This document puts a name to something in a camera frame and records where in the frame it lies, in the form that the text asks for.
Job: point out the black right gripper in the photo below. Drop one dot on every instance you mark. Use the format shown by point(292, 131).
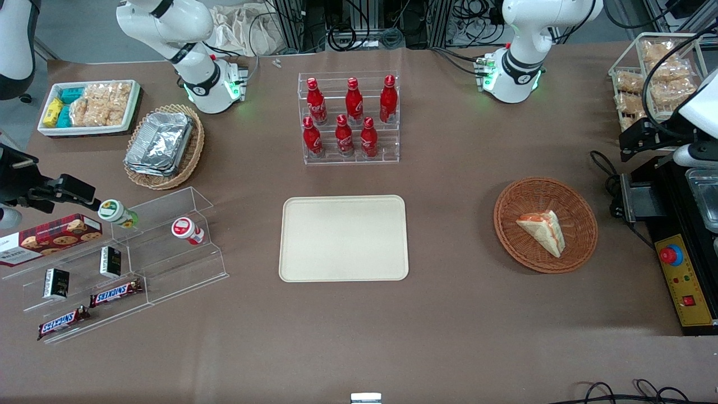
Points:
point(15, 183)

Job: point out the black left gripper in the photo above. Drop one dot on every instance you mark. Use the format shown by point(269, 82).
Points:
point(652, 134)

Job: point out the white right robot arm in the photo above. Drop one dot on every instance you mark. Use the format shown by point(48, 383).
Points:
point(193, 67)

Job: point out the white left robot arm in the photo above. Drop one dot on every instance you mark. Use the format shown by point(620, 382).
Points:
point(519, 62)

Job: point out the light woven oval basket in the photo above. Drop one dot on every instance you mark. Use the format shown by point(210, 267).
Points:
point(190, 154)

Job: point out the wrapped triangle sandwich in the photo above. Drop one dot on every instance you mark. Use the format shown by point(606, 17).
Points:
point(544, 233)

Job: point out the brown wicker basket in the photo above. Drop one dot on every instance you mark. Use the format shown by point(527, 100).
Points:
point(527, 241)

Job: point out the beige plastic tray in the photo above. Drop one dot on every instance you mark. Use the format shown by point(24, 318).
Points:
point(343, 238)

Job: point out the clear bag of fried snacks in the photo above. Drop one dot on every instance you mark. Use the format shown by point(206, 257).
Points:
point(629, 105)
point(629, 82)
point(673, 84)
point(657, 51)

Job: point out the green lid yogurt cup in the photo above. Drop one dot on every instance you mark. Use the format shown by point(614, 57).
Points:
point(115, 212)

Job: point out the red tartan cookie box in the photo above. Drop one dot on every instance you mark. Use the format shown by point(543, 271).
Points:
point(50, 238)

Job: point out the teal snack packet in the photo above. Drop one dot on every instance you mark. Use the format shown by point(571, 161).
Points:
point(72, 95)
point(64, 116)

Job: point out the small black chocolate box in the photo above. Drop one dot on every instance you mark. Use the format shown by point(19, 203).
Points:
point(110, 262)
point(56, 283)

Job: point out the yellow snack packet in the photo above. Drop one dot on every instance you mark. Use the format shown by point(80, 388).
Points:
point(53, 112)

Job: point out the clear bag of rice crackers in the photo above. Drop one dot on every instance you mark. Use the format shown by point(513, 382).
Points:
point(85, 109)
point(116, 101)

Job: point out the white rectangular snack bin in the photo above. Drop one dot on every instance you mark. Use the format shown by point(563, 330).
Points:
point(130, 120)

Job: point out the clear plastic container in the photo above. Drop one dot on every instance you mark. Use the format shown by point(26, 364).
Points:
point(705, 196)

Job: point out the stacked aluminium foil trays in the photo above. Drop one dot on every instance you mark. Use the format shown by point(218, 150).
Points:
point(160, 143)

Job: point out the Snickers chocolate bar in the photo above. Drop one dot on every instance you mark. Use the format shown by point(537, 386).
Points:
point(61, 324)
point(115, 293)

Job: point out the red lid yogurt cup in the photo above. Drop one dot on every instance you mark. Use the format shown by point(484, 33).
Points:
point(186, 229)

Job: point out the clear acrylic step shelf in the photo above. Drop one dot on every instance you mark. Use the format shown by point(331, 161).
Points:
point(168, 264)

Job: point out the red emergency stop button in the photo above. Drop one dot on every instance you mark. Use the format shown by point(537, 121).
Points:
point(671, 255)

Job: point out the black control box yellow panel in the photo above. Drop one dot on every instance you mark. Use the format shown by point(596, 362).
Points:
point(690, 286)

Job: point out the beige cloth bag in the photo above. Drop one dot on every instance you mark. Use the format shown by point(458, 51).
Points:
point(235, 31)

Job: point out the red cola bottle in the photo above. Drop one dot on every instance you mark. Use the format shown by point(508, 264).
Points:
point(344, 139)
point(353, 104)
point(368, 141)
point(312, 140)
point(388, 101)
point(316, 104)

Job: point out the clear acrylic bottle rack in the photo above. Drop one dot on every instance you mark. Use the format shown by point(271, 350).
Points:
point(387, 148)

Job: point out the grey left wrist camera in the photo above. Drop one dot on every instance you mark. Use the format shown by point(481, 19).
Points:
point(695, 155)

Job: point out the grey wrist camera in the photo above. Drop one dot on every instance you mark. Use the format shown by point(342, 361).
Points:
point(695, 155)
point(8, 217)

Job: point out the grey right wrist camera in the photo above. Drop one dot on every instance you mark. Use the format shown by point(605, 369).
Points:
point(8, 217)

